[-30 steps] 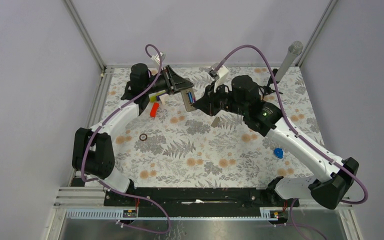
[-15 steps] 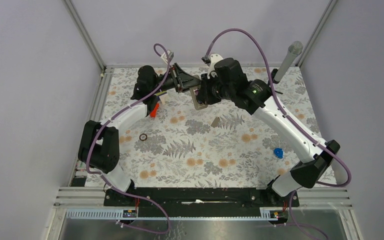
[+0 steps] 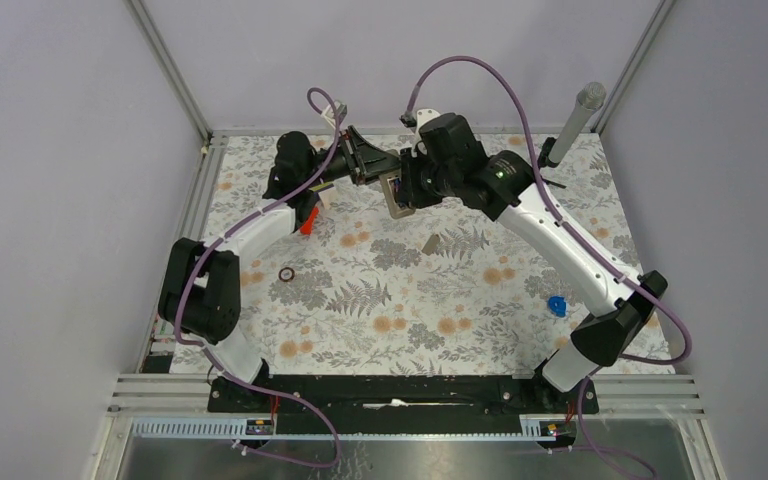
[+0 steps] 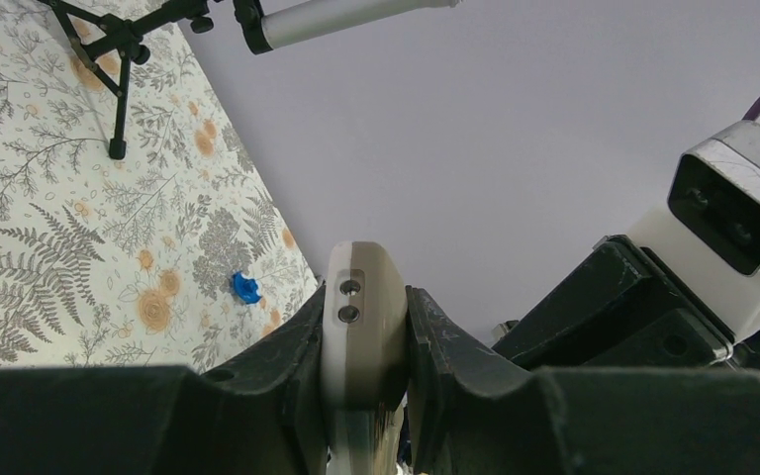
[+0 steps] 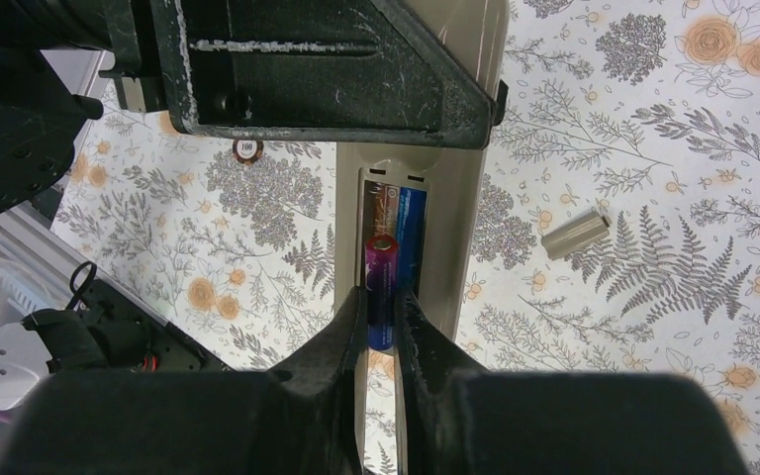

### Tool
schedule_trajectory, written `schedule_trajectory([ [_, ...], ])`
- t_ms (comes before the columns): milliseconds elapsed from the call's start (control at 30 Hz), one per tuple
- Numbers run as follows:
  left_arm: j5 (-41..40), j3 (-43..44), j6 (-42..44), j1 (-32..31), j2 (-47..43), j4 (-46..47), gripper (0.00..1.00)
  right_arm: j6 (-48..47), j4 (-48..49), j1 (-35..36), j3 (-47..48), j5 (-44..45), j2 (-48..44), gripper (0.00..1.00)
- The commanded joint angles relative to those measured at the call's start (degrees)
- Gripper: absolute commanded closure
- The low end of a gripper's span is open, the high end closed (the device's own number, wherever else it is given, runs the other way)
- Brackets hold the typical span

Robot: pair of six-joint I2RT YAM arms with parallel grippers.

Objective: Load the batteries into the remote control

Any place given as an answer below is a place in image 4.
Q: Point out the blue plastic piece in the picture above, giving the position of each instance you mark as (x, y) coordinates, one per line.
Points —
(246, 288)

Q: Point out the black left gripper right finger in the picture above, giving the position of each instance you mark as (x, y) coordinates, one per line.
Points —
(472, 411)

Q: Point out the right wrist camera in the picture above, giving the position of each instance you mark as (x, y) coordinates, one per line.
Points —
(707, 229)

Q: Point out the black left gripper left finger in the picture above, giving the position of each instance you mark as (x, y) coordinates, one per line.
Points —
(258, 413)

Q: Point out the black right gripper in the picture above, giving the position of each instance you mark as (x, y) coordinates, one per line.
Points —
(622, 306)

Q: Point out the black mini tripod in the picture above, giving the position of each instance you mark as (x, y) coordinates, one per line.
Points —
(125, 38)

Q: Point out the grey microphone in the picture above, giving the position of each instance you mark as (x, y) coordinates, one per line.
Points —
(312, 19)

